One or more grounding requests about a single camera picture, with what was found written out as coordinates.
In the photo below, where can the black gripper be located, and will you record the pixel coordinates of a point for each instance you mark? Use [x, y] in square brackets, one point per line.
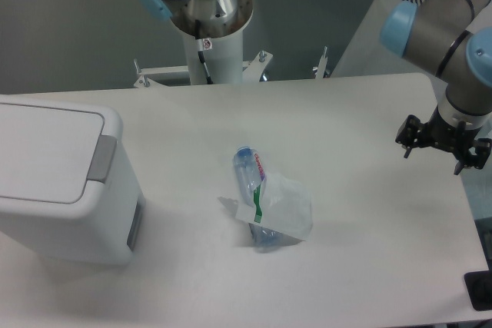
[468, 150]

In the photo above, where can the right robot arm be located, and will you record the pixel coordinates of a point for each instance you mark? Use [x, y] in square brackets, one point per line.
[434, 37]

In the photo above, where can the white trash can body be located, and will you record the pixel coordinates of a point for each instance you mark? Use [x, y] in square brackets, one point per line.
[100, 227]

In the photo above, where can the white trash can lid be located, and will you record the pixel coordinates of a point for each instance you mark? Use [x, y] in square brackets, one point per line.
[46, 152]

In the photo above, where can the black device at edge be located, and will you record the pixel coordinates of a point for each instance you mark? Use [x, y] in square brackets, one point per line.
[478, 284]

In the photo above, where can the white plastic wrapper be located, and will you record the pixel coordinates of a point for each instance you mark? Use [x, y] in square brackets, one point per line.
[284, 209]

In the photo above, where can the clear plastic bottle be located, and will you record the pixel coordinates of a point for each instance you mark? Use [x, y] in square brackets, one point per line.
[251, 179]

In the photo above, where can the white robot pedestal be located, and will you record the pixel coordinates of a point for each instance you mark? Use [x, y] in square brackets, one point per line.
[213, 29]

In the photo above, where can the white metal base frame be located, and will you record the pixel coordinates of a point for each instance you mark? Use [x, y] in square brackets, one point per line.
[255, 70]

